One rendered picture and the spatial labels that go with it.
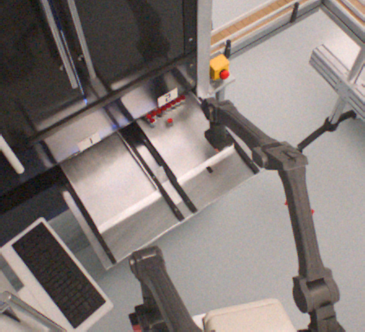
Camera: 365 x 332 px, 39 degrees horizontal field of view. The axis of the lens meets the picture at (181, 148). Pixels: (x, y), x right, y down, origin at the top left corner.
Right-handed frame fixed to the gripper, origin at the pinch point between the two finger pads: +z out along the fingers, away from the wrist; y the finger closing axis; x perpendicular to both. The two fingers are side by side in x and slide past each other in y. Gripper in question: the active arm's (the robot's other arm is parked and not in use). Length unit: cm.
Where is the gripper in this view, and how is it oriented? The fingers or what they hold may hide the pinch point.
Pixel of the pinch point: (219, 150)
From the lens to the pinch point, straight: 197.2
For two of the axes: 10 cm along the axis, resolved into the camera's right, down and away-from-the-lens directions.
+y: -5.3, -6.7, 5.2
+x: -8.4, 4.9, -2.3
